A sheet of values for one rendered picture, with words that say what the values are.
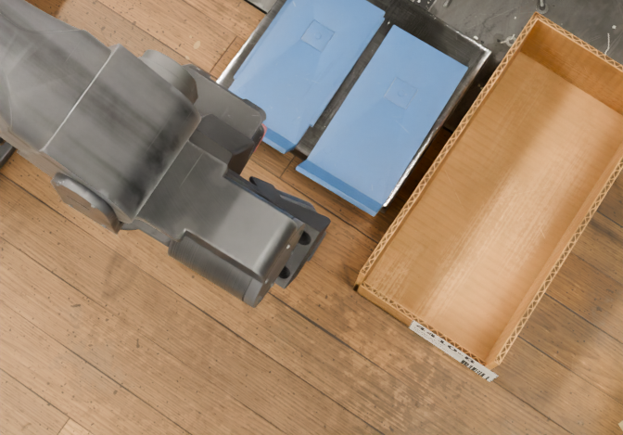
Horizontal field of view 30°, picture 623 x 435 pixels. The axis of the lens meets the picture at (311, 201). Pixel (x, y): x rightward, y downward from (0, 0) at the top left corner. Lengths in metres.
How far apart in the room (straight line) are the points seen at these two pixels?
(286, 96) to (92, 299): 0.22
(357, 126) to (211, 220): 0.31
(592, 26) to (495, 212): 0.19
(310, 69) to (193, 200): 0.33
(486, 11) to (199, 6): 0.24
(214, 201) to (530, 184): 0.38
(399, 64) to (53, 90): 0.43
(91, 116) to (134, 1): 0.42
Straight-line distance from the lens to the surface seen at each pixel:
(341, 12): 0.96
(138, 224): 0.66
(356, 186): 0.91
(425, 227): 0.93
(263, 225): 0.63
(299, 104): 0.93
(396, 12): 0.97
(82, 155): 0.58
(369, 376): 0.91
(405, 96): 0.94
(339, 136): 0.92
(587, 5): 1.02
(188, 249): 0.65
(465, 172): 0.94
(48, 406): 0.91
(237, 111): 0.75
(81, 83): 0.58
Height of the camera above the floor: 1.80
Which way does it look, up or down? 75 degrees down
